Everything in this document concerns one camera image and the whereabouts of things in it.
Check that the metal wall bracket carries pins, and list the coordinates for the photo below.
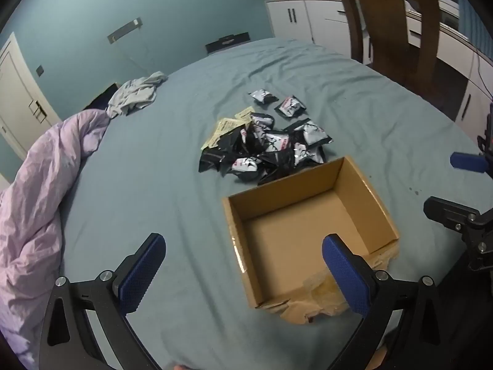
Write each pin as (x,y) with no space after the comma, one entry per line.
(125,30)

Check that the white desk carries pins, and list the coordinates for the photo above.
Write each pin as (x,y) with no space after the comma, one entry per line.
(450,57)

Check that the dark cloth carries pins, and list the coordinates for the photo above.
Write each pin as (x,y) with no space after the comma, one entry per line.
(98,98)

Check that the wooden chair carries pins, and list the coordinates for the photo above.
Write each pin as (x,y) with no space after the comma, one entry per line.
(389,27)

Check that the brown cardboard box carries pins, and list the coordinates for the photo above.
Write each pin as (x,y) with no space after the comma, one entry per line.
(300,235)

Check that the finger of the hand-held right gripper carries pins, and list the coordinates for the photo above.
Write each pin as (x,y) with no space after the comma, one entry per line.
(466,161)
(448,209)

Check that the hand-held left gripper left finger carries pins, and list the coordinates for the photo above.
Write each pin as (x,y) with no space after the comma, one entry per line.
(142,273)

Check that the purple duvet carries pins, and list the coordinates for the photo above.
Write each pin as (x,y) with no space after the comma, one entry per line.
(34,208)

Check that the pile of black snack packets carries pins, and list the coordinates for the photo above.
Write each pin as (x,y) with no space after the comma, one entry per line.
(277,142)

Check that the beige sachet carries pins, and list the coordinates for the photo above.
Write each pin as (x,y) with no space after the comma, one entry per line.
(233,123)
(244,114)
(217,137)

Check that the white door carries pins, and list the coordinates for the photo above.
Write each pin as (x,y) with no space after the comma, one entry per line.
(19,100)

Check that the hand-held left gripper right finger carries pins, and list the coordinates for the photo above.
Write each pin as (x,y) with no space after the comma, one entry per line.
(346,277)

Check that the black white snack packet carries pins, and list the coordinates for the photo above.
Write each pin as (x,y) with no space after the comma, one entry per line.
(263,95)
(291,106)

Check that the grey crumpled garment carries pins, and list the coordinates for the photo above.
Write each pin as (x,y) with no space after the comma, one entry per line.
(133,94)

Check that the white cabinet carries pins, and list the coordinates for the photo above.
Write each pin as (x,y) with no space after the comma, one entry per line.
(308,19)

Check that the grey light switch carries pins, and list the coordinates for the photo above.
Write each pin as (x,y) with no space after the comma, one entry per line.
(39,70)

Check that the blue curtain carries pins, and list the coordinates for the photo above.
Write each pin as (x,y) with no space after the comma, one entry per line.
(477,19)

